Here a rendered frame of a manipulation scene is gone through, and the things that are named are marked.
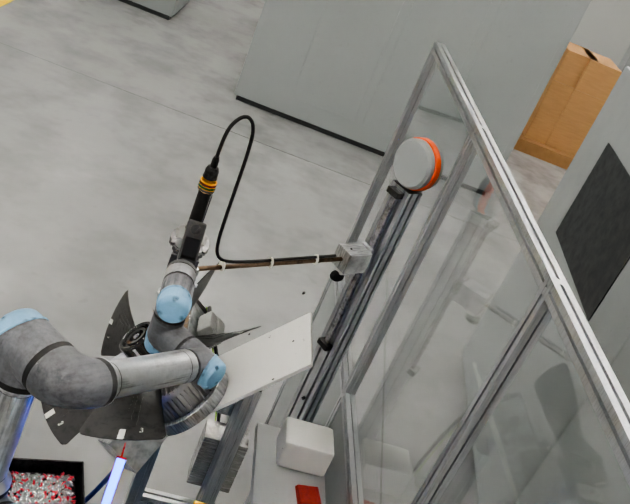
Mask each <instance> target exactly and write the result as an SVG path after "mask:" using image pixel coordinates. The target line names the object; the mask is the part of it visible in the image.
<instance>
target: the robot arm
mask: <svg viewBox="0 0 630 504"><path fill-rule="evenodd" d="M206 227H207V225H206V224H205V223H202V222H199V221H195V220H192V219H189V220H188V222H187V226H186V224H181V225H179V226H178V227H177V228H176V229H174V230H173V232H172V233H171V235H170V238H169V243H170V245H171V246H172V250H173V252H172V253H171V256H170V258H169V261H168V264H167V268H166V271H165V274H164V278H163V282H162V286H161V289H160V293H159V295H158V297H157V301H156V305H155V308H154V312H153V315H152V318H151V321H150V324H149V327H148V328H147V331H146V337H145V342H144V345H145V348H146V350H147V351H148V352H149V353H150V354H149V355H143V356H137V357H130V358H124V359H117V360H111V361H109V360H107V359H105V358H102V357H96V358H90V357H87V356H85V355H84V354H82V353H81V352H79V351H78V350H77V349H76V348H75V347H74V346H73V345H72V344H71V343H70V342H69V341H68V340H67V339H66V338H65V337H64V336H63V335H62V334H61V333H60V332H59V331H58V330H57V329H56V328H55V327H54V326H53V325H52V324H51V323H50V322H49V320H48V319H47V318H46V317H43V316H42V315H41V314H40V313H39V312H38V311H36V310H34V309H31V308H22V309H17V310H14V311H12V312H10V313H8V314H6V315H4V316H3V317H2V318H0V504H16V503H14V502H13V501H12V500H11V499H10V498H9V496H8V491H9V488H10V485H11V482H12V476H11V473H10V471H9V467H10V464H11V461H12V458H13V456H14V453H15V450H16V447H17V445H18V442H19V439H20V437H21V434H22V431H23V428H24V426H25V423H26V420H27V417H28V415H29V412H30V409H31V406H32V404H33V401H34V398H36V399H38V400H40V401H42V402H44V403H46V404H49V405H52V406H56V407H61V408H67V409H93V408H98V407H103V406H107V405H109V404H110V403H112V402H113V401H114V399H115V398H119V397H124V396H129V395H133V394H138V393H142V392H147V391H152V390H156V389H161V388H165V387H170V386H175V385H179V384H184V383H188V382H193V381H195V382H196V383H197V385H200V386H201V387H202V388H203V389H211V388H213V387H214V386H216V385H217V384H218V383H219V382H220V381H221V380H222V378H223V376H224V375H225V372H226V365H225V363H224V362H223V361H222V360H221V359H220V358H219V357H218V355H217V354H214V353H213V352H212V351H211V350H210V349H209V348H208V347H206V346H205V345H204V344H203V343H202V342H201V341H200V340H199V339H198V338H196V337H195V336H194V335H193V334H192V333H191V332H190V331H189V330H187V329H186V328H185V327H184V322H185V319H186V317H187V315H188V313H189V312H190V309H191V305H192V297H193V292H194V288H197V284H195V282H196V273H197V272H196V270H197V267H198V264H199V259H200V258H202V256H203V255H204V256H205V255H206V254H207V252H208V249H209V246H210V245H209V240H208V238H207V235H206V234H205V230H206ZM185 228H186V229H185Z"/></svg>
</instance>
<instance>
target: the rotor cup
mask: <svg viewBox="0 0 630 504"><path fill-rule="evenodd" d="M149 324H150V321H146V322H142V323H140V324H138V325H136V326H134V327H133V328H132V329H130V330H129V331H128V332H127V333H126V334H125V335H124V336H123V338H122V339H121V341H120V344H119V348H120V350H121V352H122V353H123V354H124V355H125V356H126V357H127V358H130V357H137V355H136V354H135V353H134V351H133V350H136V351H137V352H138V354H139V355H140V356H143V355H149V354H150V353H149V352H148V351H147V350H146V348H145V345H144V342H145V337H146V331H147V328H148V327H149ZM138 333H139V334H140V335H139V336H138V337H137V338H136V339H134V338H133V337H134V336H135V335H136V334H138Z"/></svg>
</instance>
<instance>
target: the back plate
mask: <svg viewBox="0 0 630 504"><path fill-rule="evenodd" d="M218 357H219V358H220V359H221V360H222V361H223V362H224V363H225V365H226V374H227V376H228V386H227V390H226V392H225V394H224V396H223V398H222V400H221V401H220V403H219V404H218V405H217V407H216V408H215V409H214V410H213V411H212V412H211V413H213V412H215V411H218V410H220V409H222V408H224V407H226V406H228V405H231V404H233V403H235V402H237V401H239V400H241V399H244V398H246V397H248V396H250V395H252V394H255V393H257V392H259V391H261V390H263V389H265V388H268V387H270V386H272V385H274V384H276V383H278V382H281V381H283V380H285V379H287V378H289V377H291V376H294V375H296V374H298V373H300V372H302V371H305V370H307V369H309V368H311V367H313V341H312V314H311V313H308V314H306V315H304V316H302V317H299V318H297V319H295V320H293V321H291V322H289V323H287V324H285V325H283V326H281V327H279V328H277V329H274V330H272V331H270V332H268V333H266V334H264V335H262V336H260V337H258V338H256V339H254V340H251V341H249V342H247V343H245V344H243V345H241V346H239V347H237V348H235V349H233V350H231V351H228V352H226V353H224V354H222V355H220V356H218ZM211 413H210V414H211Z"/></svg>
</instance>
